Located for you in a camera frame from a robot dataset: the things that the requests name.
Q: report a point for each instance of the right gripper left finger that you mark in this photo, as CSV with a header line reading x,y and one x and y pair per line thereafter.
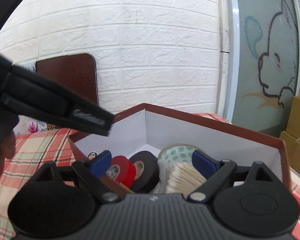
x,y
87,174

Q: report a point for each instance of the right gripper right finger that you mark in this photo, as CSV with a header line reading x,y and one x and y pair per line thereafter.
x,y
219,174

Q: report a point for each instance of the clear tape roll green print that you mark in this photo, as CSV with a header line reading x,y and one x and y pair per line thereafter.
x,y
181,153

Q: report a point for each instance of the black tape roll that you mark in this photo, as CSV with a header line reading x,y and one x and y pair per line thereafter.
x,y
147,172

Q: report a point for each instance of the person's left hand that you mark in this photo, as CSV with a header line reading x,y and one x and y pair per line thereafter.
x,y
7,149

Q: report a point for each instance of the green small tape roll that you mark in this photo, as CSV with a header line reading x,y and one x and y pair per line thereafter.
x,y
92,155

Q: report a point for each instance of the white cotton swab bundle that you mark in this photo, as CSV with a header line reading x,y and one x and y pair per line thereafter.
x,y
178,178

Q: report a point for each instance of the red tape roll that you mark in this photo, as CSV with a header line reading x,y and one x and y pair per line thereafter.
x,y
122,170

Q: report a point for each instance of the red plaid bed blanket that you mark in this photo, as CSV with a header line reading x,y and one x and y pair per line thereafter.
x,y
33,149

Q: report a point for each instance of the dark brown wooden board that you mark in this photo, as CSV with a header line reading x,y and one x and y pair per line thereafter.
x,y
75,72

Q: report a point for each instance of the red cardboard box white interior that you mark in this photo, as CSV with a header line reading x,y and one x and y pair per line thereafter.
x,y
152,128

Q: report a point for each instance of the lower brown cardboard box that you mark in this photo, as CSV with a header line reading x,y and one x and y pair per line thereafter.
x,y
293,150

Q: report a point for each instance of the green painted door panel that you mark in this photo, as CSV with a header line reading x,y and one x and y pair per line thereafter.
x,y
268,65

